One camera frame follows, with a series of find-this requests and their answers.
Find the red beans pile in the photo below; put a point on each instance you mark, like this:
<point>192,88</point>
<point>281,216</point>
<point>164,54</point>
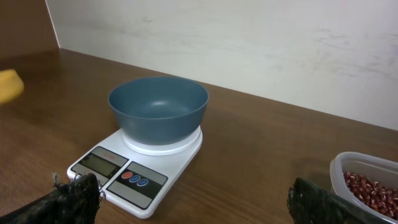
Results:
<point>377,197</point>

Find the yellow plastic measuring scoop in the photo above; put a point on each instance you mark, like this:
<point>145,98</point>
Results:
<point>11,85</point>

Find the white digital kitchen scale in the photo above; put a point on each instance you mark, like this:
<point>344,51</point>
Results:
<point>133,175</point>

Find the clear plastic bean container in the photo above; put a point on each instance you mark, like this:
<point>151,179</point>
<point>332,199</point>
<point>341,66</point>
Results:
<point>377,169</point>

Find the blue plastic bowl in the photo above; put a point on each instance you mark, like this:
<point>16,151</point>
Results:
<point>159,110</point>

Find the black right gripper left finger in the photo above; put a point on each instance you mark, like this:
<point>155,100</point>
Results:
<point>76,202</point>

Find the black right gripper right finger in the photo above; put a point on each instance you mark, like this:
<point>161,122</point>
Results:
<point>310,204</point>

